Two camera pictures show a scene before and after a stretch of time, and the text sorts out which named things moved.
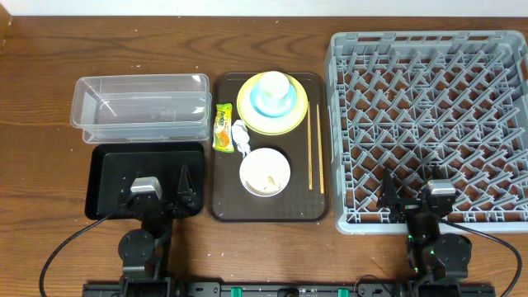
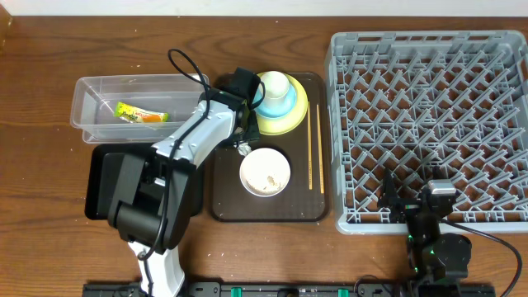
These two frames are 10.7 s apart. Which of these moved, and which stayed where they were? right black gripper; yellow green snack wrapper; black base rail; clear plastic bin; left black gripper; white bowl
Moved: left black gripper; yellow green snack wrapper
Stayed: white bowl; black base rail; right black gripper; clear plastic bin
